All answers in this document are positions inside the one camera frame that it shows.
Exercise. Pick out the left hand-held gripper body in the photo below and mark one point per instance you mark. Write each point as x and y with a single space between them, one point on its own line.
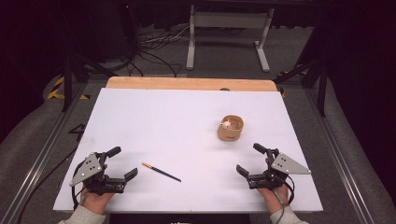
88 169

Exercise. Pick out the black tripod stand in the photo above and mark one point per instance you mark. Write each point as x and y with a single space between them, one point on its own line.
320 77
67 77

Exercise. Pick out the white table cover board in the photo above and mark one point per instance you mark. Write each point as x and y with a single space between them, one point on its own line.
174 124

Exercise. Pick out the person's left hand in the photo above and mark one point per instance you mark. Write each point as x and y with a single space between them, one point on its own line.
95 202

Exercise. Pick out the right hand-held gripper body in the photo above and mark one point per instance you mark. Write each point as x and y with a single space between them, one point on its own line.
288 166

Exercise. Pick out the yellow black floor tape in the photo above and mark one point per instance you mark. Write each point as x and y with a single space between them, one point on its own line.
57 90

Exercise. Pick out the white metal stand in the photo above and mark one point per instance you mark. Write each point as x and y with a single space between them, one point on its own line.
229 20

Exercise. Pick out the aluminium rail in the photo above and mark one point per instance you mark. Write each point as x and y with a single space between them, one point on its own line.
40 155
336 149

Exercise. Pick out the person's right hand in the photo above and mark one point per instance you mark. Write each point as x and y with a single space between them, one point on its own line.
274 199

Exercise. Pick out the black pencil with orange tip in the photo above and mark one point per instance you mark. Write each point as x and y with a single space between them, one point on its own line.
162 172

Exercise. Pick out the round wooden pen holder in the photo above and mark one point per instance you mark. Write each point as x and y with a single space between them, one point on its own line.
229 134

